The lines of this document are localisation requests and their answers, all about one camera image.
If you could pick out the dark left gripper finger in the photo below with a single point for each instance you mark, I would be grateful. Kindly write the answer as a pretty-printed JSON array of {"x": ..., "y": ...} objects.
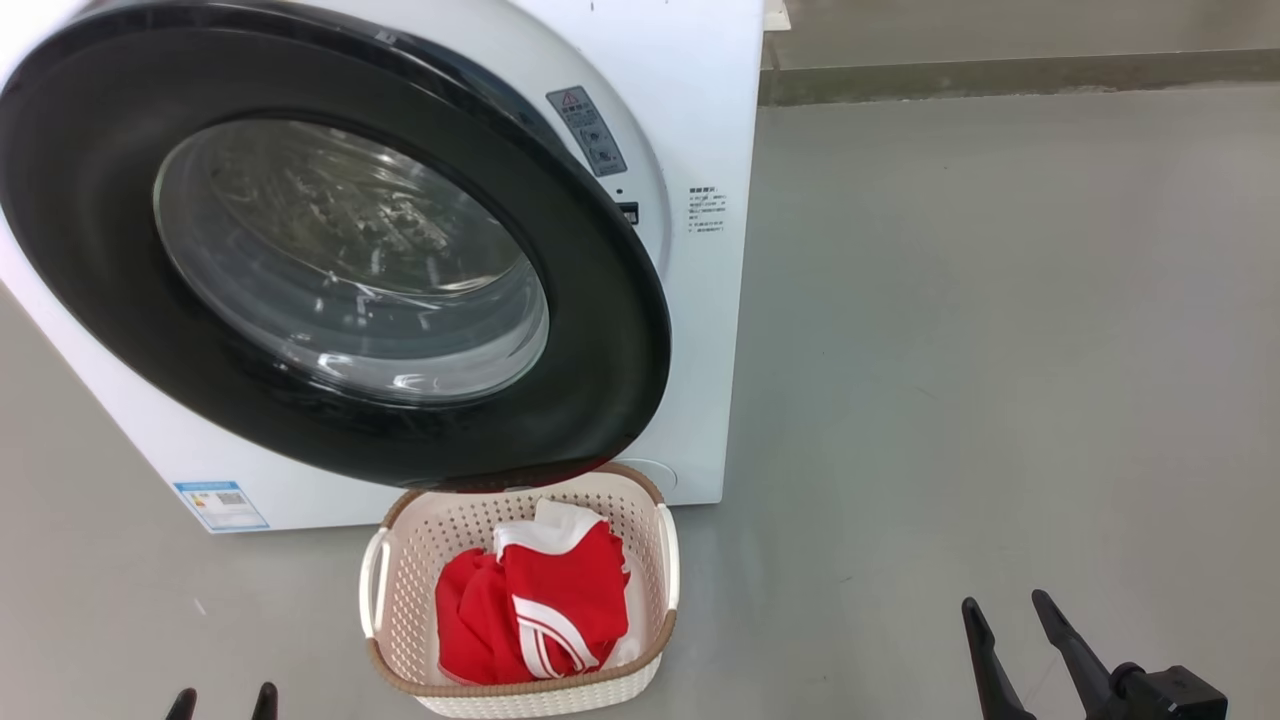
[
  {"x": 181, "y": 705},
  {"x": 265, "y": 705}
]

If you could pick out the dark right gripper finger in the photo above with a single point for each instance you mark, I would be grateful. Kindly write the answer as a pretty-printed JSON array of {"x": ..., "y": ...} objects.
[
  {"x": 992, "y": 680},
  {"x": 1085, "y": 685}
]

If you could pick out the red lettered shirt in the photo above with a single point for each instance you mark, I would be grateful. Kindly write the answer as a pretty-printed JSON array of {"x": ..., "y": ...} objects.
[{"x": 470, "y": 630}]

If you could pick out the red and white striped shirt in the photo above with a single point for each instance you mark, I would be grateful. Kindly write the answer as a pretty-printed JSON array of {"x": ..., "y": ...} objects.
[{"x": 575, "y": 590}]

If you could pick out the black-rimmed glass washer door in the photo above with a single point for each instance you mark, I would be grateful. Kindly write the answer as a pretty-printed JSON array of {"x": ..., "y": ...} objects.
[{"x": 100, "y": 200}]

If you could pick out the cream perforated laundry basket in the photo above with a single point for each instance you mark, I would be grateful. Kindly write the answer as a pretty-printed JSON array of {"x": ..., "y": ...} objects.
[{"x": 410, "y": 570}]

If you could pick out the white front-load washing machine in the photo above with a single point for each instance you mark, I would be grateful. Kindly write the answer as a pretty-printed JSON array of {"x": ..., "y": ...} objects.
[{"x": 700, "y": 350}]

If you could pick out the black door latch slot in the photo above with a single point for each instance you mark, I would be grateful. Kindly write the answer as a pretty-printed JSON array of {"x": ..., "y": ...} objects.
[{"x": 630, "y": 212}]

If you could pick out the blue energy label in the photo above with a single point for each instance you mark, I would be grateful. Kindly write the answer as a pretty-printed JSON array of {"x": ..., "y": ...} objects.
[{"x": 220, "y": 506}]

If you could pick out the printed text sticker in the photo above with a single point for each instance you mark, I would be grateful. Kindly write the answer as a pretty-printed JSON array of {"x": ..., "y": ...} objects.
[{"x": 707, "y": 210}]

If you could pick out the grey warning label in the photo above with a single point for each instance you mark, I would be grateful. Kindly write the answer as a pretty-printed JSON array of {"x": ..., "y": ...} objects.
[{"x": 588, "y": 130}]

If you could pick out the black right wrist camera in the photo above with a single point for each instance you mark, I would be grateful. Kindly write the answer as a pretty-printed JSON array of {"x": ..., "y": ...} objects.
[{"x": 1175, "y": 698}]

